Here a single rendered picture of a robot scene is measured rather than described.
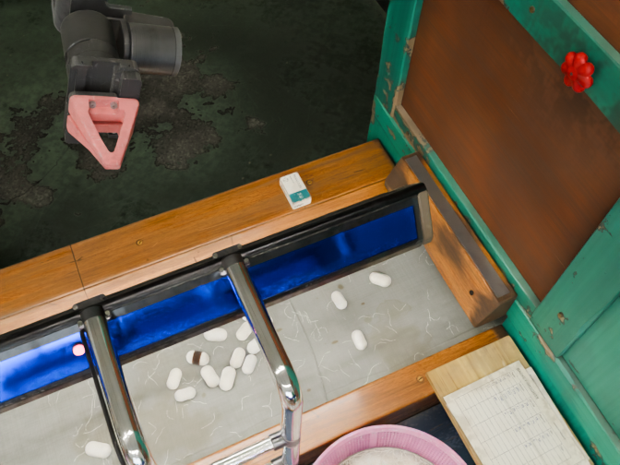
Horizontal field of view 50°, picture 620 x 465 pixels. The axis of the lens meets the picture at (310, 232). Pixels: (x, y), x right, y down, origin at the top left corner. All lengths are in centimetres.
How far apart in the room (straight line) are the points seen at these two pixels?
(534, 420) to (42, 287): 78
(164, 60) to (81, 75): 12
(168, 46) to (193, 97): 160
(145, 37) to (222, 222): 45
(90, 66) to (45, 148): 167
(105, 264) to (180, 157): 113
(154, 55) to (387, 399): 58
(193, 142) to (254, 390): 135
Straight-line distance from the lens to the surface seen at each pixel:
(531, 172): 91
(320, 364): 105
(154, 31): 80
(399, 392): 102
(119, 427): 64
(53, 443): 107
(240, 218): 114
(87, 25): 78
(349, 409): 100
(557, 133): 85
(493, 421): 102
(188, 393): 102
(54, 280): 114
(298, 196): 114
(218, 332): 105
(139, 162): 223
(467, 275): 104
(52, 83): 255
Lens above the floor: 172
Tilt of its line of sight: 58 degrees down
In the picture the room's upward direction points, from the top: 3 degrees clockwise
